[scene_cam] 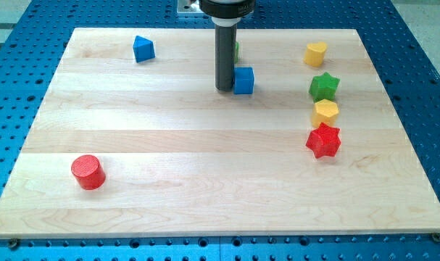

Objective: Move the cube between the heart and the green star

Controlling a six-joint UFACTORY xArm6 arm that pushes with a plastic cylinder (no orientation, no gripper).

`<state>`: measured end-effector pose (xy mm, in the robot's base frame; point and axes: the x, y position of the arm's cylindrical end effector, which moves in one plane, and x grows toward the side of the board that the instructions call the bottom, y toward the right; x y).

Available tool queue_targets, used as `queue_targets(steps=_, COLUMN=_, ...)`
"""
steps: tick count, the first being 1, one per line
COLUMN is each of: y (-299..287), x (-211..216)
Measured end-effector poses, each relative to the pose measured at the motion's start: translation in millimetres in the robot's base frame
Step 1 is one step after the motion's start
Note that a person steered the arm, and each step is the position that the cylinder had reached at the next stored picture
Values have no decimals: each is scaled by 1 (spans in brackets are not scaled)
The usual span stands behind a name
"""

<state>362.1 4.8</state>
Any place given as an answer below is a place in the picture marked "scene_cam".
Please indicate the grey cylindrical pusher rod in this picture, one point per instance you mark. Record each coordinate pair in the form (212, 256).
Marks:
(225, 51)

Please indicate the blue cube block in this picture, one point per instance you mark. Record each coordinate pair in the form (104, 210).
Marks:
(244, 80)

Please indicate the yellow heart block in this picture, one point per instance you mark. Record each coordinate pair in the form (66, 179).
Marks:
(315, 53)

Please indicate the green star block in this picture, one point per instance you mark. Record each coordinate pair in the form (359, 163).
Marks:
(324, 87)

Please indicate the red star block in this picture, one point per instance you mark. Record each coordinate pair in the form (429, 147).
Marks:
(324, 141)

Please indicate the green block behind rod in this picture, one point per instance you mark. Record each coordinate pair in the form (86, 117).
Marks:
(236, 52)

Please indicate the blue triangular prism block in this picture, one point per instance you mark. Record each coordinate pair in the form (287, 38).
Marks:
(143, 49)

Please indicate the yellow hexagon block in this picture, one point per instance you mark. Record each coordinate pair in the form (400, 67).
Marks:
(324, 111)

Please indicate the light wooden board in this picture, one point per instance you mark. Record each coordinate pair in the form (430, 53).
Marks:
(182, 159)

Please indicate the red cylinder block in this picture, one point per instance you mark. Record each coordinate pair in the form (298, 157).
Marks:
(88, 172)

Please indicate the silver metal bracket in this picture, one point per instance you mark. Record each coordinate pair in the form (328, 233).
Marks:
(190, 7)

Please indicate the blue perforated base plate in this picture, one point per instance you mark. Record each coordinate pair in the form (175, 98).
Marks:
(39, 34)

